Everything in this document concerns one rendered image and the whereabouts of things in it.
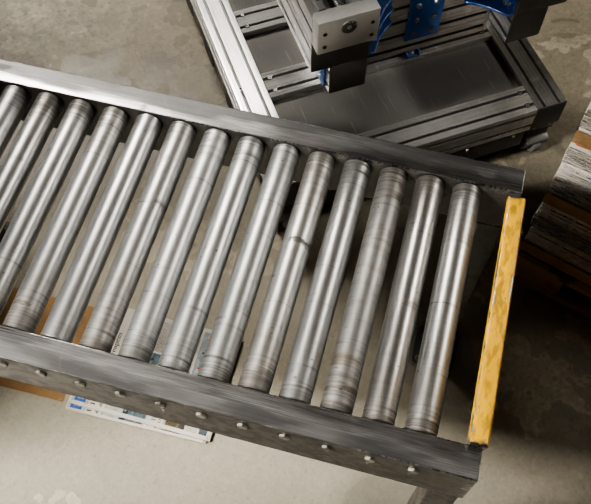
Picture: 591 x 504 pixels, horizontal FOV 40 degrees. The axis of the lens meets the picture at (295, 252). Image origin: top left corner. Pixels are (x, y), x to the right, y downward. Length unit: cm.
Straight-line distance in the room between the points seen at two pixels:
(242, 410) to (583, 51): 191
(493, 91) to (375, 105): 33
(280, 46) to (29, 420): 122
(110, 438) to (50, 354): 81
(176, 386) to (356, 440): 28
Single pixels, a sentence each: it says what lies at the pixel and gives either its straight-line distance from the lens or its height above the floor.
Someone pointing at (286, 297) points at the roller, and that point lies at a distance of 128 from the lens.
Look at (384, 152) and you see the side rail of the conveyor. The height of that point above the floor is 80.
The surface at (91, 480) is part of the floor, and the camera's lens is 207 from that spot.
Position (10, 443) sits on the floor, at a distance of 215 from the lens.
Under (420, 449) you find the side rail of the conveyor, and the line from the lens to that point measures 121.
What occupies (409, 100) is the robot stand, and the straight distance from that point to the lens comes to 227.
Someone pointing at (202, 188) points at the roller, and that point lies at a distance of 139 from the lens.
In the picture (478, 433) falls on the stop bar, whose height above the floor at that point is 82.
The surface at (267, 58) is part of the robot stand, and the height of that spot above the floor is 21.
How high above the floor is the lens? 196
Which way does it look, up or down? 62 degrees down
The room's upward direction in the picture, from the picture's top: straight up
